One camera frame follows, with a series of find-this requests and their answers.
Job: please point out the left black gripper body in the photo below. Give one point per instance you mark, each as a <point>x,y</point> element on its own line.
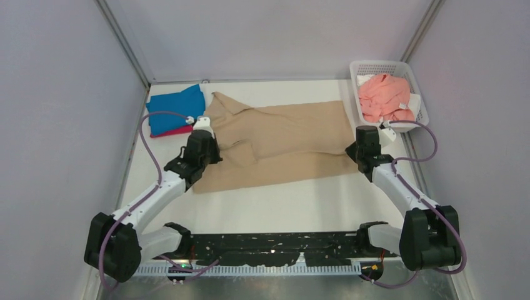
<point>213,156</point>

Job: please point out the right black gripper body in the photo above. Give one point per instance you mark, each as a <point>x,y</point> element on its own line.
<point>354,151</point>

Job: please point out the beige t shirt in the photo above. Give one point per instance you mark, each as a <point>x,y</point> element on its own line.
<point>262,146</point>

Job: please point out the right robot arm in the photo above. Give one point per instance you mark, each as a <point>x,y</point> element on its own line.
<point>429,237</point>

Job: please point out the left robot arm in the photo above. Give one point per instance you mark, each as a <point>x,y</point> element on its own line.
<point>117,244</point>

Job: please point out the pink folded t shirt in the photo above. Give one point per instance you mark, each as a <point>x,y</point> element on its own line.
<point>180,130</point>

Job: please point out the blue folded t shirt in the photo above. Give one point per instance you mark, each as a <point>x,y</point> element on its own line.
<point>188,103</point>

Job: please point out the salmon t shirt in basket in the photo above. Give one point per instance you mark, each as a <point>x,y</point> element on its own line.
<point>385,99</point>

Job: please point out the white plastic basket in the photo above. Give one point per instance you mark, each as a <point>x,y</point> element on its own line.
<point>386,91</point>

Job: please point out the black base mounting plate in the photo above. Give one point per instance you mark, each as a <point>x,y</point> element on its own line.
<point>282,249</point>

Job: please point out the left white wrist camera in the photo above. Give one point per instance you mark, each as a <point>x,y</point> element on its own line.
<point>201,123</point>

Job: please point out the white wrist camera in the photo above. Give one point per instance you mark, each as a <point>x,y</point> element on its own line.
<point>201,123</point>
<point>387,136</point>

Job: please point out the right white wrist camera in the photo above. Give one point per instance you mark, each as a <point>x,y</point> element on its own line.
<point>387,136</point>

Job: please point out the white slotted cable duct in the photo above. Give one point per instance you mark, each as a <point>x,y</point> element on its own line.
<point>298,269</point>

